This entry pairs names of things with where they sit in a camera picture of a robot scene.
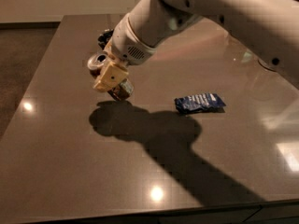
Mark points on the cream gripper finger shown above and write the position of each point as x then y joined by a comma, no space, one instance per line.
111,75

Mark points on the orange soda can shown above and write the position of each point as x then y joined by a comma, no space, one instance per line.
124,90

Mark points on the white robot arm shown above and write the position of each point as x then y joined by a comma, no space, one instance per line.
269,28

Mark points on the crumpled dark blue chip bag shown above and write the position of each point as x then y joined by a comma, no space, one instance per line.
104,38

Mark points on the blue snack bag flat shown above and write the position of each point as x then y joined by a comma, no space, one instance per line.
198,103

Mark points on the clear glass base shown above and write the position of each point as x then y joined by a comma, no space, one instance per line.
267,66

